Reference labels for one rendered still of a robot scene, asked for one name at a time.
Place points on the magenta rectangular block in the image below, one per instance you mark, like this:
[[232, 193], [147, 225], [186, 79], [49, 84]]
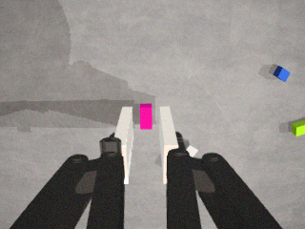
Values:
[[145, 116]]

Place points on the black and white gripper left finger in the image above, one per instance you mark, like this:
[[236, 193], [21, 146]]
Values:
[[59, 205]]

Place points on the small blue cube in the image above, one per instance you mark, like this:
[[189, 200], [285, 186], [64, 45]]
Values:
[[281, 73]]

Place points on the lime green rod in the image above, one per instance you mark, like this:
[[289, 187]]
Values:
[[298, 128]]

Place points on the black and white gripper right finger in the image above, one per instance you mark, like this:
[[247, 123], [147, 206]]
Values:
[[229, 201]]

